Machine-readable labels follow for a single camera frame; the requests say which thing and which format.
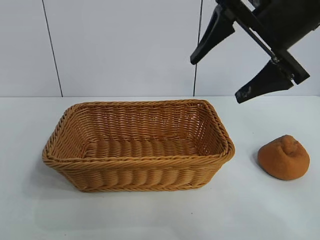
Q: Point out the tan woven wicker basket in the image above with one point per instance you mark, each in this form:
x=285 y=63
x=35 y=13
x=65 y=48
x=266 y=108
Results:
x=150 y=172

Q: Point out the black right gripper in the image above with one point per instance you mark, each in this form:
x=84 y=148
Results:
x=287 y=22

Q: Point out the brown bread roll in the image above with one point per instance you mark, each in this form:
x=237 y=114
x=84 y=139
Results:
x=282 y=162

